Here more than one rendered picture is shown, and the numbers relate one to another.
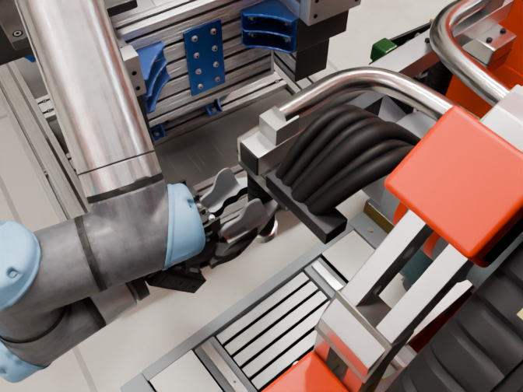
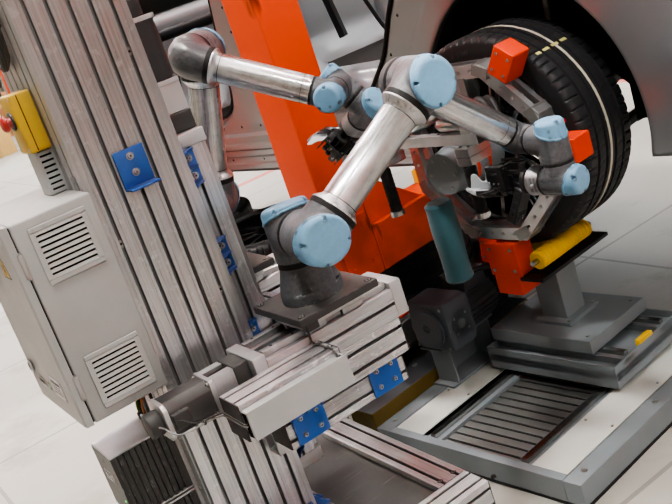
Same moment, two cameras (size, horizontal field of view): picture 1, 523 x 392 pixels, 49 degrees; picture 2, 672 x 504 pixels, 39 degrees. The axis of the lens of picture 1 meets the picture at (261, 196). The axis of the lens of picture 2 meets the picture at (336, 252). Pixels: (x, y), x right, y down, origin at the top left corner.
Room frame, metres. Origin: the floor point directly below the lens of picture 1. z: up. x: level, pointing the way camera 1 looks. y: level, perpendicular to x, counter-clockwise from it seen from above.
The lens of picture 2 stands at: (0.69, 2.46, 1.55)
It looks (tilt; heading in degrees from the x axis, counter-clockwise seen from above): 17 degrees down; 273
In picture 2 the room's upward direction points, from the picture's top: 19 degrees counter-clockwise
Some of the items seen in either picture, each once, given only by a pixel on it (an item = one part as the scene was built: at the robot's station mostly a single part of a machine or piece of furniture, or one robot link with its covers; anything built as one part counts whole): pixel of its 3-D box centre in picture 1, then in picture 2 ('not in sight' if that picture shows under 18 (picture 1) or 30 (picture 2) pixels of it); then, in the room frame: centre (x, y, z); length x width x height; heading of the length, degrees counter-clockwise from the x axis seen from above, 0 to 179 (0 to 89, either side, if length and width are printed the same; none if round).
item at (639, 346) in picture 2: not in sight; (581, 339); (0.19, -0.36, 0.13); 0.50 x 0.36 x 0.10; 129
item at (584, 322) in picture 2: not in sight; (557, 286); (0.22, -0.39, 0.32); 0.40 x 0.30 x 0.28; 129
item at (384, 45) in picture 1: (384, 52); not in sight; (0.93, -0.25, 0.64); 0.04 x 0.04 x 0.04; 39
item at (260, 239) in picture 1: (261, 197); (475, 190); (0.42, 0.00, 0.83); 0.04 x 0.04 x 0.16
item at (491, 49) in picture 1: (472, 39); (388, 155); (0.61, -0.28, 0.93); 0.09 x 0.05 x 0.05; 39
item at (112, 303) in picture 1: (105, 283); (537, 180); (0.29, 0.17, 0.85); 0.08 x 0.05 x 0.08; 39
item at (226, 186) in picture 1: (226, 184); (476, 184); (0.42, 0.04, 0.85); 0.09 x 0.03 x 0.06; 137
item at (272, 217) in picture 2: not in sight; (291, 228); (0.89, 0.38, 0.98); 0.13 x 0.12 x 0.14; 113
